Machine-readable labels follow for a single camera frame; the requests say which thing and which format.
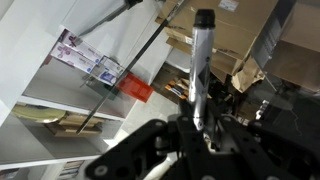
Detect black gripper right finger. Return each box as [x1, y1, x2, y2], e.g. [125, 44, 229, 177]
[206, 106, 258, 158]

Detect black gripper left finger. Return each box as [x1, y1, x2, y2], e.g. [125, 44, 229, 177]
[176, 100, 209, 157]

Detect black and white marker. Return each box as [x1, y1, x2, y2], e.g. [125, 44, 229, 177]
[189, 9, 215, 130]

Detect red box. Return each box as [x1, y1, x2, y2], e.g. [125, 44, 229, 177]
[117, 73, 154, 103]

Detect brown cardboard box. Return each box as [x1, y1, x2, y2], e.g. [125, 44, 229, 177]
[165, 0, 320, 92]

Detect white tissue boxes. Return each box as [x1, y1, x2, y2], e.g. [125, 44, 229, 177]
[50, 30, 124, 86]

